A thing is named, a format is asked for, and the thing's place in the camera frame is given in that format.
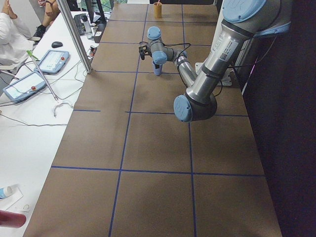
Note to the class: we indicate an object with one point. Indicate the blue cup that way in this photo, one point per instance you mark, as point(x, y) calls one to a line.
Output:
point(157, 69)

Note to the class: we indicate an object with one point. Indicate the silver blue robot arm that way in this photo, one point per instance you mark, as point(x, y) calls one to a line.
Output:
point(242, 20)

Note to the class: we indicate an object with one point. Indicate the yellow cup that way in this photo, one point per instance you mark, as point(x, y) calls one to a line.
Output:
point(157, 10)

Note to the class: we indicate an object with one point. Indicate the black keyboard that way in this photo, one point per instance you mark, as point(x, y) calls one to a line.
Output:
point(79, 21)

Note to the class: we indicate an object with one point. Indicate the upper teach pendant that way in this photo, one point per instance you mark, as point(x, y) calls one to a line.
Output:
point(53, 61)

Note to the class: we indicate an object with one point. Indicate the teach pendant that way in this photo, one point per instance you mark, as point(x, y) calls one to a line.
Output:
point(53, 61)
point(25, 87)

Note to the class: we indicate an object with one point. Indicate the clear water bottle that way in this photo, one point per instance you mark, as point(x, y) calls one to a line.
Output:
point(87, 28)

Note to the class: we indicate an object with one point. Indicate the black computer mouse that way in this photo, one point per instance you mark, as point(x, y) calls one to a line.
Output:
point(56, 44)

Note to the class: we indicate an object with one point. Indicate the lower teach pendant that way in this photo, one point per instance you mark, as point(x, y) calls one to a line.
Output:
point(25, 87)

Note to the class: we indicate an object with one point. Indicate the metal grabber stick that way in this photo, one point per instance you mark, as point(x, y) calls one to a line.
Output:
point(33, 58)

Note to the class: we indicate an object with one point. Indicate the seated person legs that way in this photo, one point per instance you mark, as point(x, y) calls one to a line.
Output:
point(51, 12)

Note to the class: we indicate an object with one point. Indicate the person in white shirt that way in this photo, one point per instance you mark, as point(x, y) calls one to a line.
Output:
point(14, 39)

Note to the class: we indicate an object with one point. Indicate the white blue tube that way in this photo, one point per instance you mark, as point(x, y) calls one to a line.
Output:
point(5, 192)

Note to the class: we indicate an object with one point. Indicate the white paper sheet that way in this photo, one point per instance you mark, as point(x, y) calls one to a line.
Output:
point(6, 203)

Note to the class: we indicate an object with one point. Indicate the red cylinder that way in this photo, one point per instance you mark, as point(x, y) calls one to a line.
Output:
point(11, 219)

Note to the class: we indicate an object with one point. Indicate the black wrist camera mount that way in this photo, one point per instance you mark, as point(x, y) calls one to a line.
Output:
point(144, 51)

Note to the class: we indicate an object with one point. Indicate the aluminium frame post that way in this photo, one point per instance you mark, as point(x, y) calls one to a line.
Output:
point(66, 13)

